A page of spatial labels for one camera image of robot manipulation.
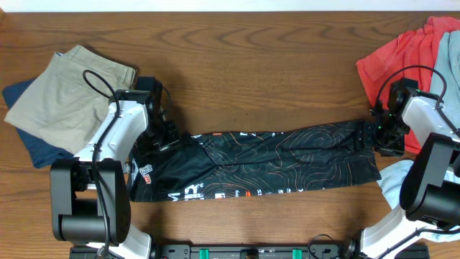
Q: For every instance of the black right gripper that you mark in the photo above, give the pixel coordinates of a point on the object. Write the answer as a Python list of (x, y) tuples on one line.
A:
[(376, 134)]

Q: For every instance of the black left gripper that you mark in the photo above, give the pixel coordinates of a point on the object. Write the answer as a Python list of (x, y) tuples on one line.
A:
[(167, 140)]

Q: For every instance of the black orange-patterned jersey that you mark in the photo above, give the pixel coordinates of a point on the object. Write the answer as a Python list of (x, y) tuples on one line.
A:
[(236, 164)]

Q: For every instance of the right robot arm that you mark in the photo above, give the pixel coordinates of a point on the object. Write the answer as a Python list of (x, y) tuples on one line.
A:
[(428, 203)]

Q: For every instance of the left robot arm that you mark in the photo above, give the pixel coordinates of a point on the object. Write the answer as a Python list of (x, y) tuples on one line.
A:
[(89, 197)]

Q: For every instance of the light blue t-shirt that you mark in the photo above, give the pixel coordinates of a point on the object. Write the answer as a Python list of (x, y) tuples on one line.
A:
[(394, 175)]

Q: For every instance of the red t-shirt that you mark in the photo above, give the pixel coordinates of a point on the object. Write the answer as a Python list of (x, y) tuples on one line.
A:
[(435, 45)]

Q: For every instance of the folded khaki trousers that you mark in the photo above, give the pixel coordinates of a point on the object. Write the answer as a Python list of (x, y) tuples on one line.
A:
[(60, 108)]

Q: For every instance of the folded navy blue garment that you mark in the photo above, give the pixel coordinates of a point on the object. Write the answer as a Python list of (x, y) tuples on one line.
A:
[(41, 153)]

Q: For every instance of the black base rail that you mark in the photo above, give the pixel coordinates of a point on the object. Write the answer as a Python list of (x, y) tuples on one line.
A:
[(314, 249)]

